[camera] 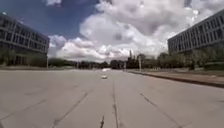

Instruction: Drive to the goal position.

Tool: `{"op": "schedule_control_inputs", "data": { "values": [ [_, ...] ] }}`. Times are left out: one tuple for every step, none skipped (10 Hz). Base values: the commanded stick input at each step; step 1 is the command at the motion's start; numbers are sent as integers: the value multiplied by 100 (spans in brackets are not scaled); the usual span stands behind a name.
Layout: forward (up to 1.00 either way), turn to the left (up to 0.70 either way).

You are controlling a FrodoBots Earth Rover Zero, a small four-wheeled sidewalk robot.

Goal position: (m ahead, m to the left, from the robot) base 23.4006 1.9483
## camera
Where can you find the dark glass-fronted building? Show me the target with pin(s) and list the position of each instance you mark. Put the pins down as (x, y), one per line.
(20, 41)

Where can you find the small white object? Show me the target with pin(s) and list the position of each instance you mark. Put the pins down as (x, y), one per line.
(104, 77)

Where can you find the raised kerbed strip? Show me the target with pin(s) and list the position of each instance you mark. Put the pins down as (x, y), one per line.
(186, 77)

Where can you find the grey paved plaza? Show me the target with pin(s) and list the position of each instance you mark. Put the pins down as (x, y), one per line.
(83, 100)

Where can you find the pole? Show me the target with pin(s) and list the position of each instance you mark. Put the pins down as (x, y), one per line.
(140, 63)

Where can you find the grey building with window rows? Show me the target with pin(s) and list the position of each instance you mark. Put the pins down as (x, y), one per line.
(200, 36)

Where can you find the row of trees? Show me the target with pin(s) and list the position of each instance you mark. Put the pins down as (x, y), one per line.
(116, 63)

